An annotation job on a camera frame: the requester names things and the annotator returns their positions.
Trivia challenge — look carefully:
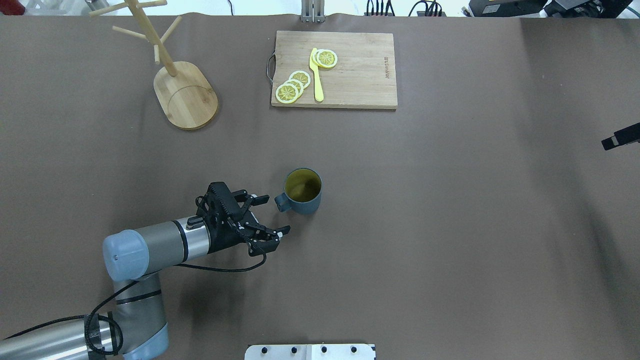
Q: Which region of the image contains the lemon slice near handle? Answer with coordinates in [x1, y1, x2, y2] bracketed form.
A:
[274, 83, 300, 104]

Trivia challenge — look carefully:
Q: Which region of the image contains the lemon slice under knife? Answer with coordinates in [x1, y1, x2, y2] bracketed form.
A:
[311, 48, 338, 69]

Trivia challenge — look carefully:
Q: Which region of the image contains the lemon slice middle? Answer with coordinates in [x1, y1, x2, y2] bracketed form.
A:
[285, 79, 305, 96]

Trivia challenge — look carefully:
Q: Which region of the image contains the yellow plastic knife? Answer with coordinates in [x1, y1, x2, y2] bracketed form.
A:
[308, 47, 325, 103]

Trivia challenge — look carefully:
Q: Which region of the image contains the wooden cutting board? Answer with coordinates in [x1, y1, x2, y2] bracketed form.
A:
[270, 30, 398, 110]

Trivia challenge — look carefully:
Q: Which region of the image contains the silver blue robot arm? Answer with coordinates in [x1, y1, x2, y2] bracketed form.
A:
[1, 182, 291, 360]

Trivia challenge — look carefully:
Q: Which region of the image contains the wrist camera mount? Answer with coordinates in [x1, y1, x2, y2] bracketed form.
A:
[195, 181, 247, 231]

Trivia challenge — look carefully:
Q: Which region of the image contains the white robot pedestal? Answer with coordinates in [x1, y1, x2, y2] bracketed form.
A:
[244, 343, 377, 360]

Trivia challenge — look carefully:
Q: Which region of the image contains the dark blue mug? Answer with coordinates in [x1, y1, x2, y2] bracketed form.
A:
[274, 167, 323, 215]

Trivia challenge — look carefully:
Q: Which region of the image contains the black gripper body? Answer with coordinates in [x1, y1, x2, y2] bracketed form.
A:
[202, 200, 258, 254]

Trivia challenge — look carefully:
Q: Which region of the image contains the aluminium frame post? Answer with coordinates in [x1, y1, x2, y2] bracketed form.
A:
[300, 0, 326, 24]

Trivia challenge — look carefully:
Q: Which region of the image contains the wooden cup storage rack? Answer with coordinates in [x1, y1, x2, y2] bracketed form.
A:
[88, 0, 220, 131]

